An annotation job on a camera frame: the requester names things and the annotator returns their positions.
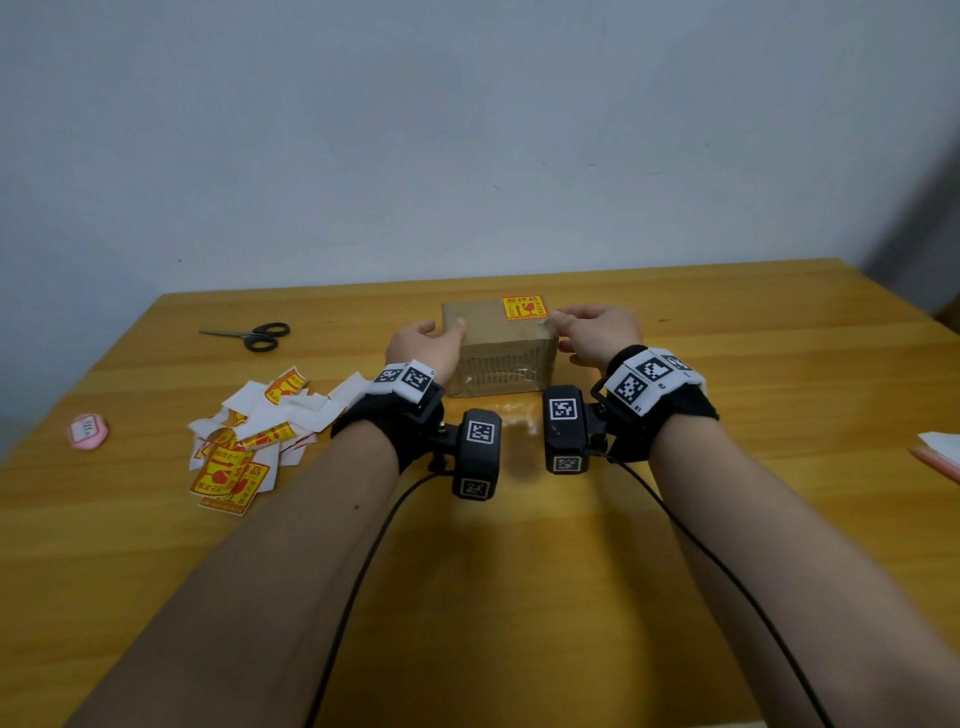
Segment person's right hand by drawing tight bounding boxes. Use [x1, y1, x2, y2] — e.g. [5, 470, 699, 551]
[545, 303, 645, 374]

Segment person's left hand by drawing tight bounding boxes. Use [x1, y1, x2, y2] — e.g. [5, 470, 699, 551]
[385, 317, 468, 388]

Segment brown cardboard box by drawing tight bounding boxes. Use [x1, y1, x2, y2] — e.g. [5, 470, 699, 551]
[440, 295, 560, 399]

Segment person's left forearm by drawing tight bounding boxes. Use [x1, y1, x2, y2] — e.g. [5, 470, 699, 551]
[67, 419, 403, 728]

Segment person's right forearm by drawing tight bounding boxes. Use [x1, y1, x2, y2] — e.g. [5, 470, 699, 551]
[648, 414, 960, 728]

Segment pile of stickers and backings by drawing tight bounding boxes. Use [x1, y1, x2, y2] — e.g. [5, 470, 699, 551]
[187, 365, 370, 519]

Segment pink round tape dispenser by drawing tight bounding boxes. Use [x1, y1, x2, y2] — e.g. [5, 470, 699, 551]
[67, 412, 111, 451]

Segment white paper sheet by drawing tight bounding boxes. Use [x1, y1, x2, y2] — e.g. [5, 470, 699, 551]
[917, 431, 960, 470]

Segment black left wrist strap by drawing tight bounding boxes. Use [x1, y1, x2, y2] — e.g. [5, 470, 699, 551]
[330, 359, 447, 474]

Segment black wrist strap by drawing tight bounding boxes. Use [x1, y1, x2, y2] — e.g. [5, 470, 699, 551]
[330, 359, 447, 474]
[592, 344, 720, 464]

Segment black right wrist strap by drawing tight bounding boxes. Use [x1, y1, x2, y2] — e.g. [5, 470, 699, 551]
[592, 344, 720, 464]

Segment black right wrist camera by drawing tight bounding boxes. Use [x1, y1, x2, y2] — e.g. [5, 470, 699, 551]
[542, 385, 591, 476]

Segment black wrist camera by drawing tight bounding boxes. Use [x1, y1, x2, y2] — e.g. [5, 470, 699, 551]
[451, 408, 502, 502]
[542, 385, 591, 476]

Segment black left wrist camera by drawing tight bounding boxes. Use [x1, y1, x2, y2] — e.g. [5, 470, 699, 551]
[451, 408, 502, 502]

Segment black handled scissors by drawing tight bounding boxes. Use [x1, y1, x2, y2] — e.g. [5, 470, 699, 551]
[199, 322, 292, 354]

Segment black left camera cable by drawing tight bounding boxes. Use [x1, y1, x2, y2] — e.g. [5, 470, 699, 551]
[303, 470, 455, 728]

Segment black camera cable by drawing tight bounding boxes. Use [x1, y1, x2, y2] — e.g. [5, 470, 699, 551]
[303, 470, 455, 728]
[607, 457, 834, 728]

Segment black right camera cable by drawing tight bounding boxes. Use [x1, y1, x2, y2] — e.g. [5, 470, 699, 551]
[607, 457, 834, 728]

